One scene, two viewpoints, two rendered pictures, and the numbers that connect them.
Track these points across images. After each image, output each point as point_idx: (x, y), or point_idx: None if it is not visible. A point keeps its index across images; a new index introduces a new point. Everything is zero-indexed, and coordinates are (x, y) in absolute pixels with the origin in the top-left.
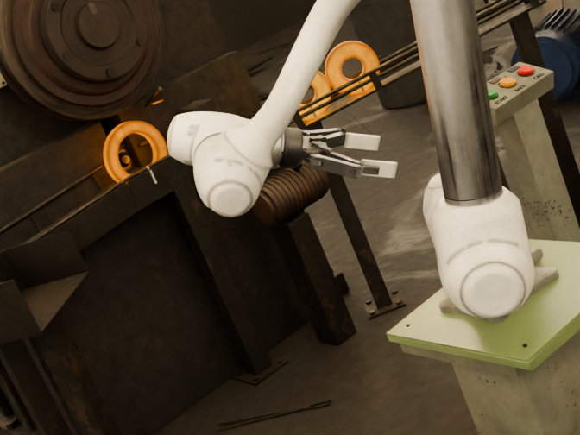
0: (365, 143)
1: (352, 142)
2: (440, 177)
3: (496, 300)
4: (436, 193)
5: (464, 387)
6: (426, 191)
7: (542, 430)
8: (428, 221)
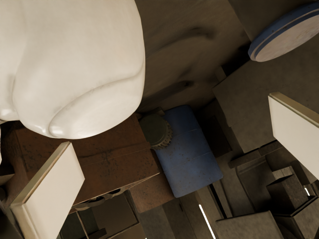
0: (288, 127)
1: (314, 146)
2: (96, 114)
3: None
4: (39, 115)
5: None
6: (69, 97)
7: None
8: (21, 45)
